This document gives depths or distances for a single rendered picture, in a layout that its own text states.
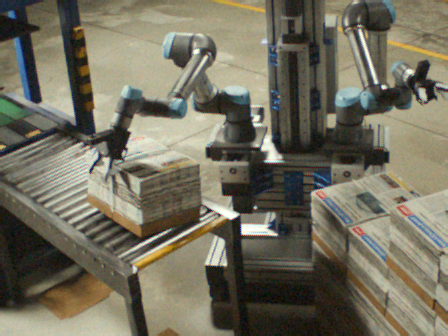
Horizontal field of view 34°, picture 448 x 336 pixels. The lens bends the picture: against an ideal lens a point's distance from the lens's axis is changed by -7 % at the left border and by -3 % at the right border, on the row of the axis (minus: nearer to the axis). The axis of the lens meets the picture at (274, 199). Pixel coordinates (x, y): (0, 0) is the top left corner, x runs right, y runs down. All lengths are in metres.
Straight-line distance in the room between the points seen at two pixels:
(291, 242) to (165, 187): 1.20
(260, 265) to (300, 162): 0.55
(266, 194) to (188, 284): 0.71
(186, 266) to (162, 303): 0.33
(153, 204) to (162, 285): 1.25
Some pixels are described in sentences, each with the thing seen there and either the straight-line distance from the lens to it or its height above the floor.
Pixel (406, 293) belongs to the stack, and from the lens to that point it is 2.50.
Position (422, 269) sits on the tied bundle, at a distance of 2.36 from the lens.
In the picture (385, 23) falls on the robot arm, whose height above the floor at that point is 1.37.
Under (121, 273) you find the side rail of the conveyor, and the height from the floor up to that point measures 0.80.
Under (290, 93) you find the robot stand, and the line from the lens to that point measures 3.43.
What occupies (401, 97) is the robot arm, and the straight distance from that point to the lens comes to 3.08.
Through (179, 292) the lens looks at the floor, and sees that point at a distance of 3.86.
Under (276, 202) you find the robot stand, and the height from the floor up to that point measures 0.52.
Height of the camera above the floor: 2.33
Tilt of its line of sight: 31 degrees down
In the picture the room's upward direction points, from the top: 3 degrees counter-clockwise
